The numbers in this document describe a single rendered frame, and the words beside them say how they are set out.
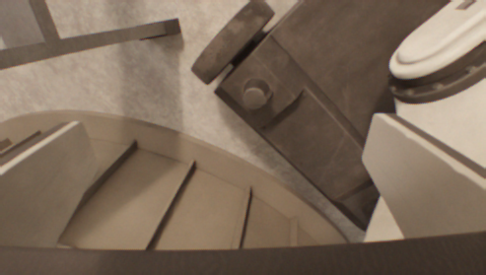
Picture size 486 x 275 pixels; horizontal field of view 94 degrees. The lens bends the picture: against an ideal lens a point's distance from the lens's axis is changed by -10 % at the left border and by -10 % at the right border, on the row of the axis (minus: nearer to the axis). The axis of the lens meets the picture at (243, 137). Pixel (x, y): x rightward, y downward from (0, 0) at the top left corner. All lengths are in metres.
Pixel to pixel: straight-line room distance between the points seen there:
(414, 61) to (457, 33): 0.05
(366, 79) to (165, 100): 0.52
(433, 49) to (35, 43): 0.52
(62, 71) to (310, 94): 0.73
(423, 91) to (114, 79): 0.73
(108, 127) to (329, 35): 0.68
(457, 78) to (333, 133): 0.24
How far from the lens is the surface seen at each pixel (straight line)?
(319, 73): 0.47
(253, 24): 0.45
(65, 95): 0.95
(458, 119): 0.31
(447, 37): 0.35
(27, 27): 0.49
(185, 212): 0.68
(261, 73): 0.42
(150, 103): 0.78
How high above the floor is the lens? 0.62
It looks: 58 degrees down
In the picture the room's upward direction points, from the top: 162 degrees counter-clockwise
